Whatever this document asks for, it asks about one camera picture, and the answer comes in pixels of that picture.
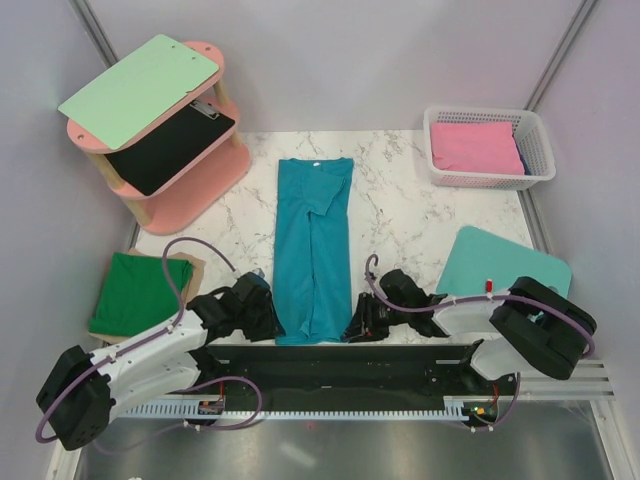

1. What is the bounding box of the light green clipboard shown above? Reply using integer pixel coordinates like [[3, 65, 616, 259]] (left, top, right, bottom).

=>
[[58, 34, 225, 153]]

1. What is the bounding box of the blue folded cloth in basket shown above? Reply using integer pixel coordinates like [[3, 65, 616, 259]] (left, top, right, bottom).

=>
[[514, 140, 531, 176]]

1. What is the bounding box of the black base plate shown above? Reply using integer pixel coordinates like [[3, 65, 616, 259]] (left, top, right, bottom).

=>
[[207, 344, 512, 406]]

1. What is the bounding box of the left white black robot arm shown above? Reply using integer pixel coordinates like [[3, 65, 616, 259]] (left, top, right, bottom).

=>
[[36, 272, 282, 451]]

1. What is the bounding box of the aluminium rail frame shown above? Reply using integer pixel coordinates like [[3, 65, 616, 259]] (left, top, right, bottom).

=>
[[45, 360, 615, 479]]

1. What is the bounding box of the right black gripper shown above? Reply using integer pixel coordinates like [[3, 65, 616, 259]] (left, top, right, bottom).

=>
[[340, 292, 411, 343]]

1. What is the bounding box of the green t shirt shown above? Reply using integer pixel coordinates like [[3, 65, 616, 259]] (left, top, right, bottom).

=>
[[88, 253, 194, 337]]

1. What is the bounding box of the white slotted cable duct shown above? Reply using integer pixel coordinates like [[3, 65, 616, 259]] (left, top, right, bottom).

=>
[[122, 392, 497, 420]]

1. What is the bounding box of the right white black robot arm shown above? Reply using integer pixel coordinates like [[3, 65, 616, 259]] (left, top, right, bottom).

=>
[[342, 269, 597, 394]]

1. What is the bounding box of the pink three-tier wooden shelf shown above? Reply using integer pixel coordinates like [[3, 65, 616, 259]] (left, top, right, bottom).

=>
[[58, 35, 251, 235]]

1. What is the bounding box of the black clipboard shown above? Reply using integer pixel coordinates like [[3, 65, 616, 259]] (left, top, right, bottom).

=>
[[106, 100, 235, 196]]

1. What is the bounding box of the teal t shirt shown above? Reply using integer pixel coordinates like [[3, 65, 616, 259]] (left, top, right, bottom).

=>
[[273, 158, 354, 345]]

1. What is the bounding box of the pink folded t shirt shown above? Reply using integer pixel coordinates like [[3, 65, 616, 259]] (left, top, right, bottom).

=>
[[430, 121, 524, 175]]

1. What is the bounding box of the turquoise plastic board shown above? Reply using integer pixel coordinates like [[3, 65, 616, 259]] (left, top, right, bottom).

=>
[[435, 226, 572, 297]]

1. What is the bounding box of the white plastic basket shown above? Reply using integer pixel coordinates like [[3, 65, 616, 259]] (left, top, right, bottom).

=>
[[423, 106, 556, 191]]

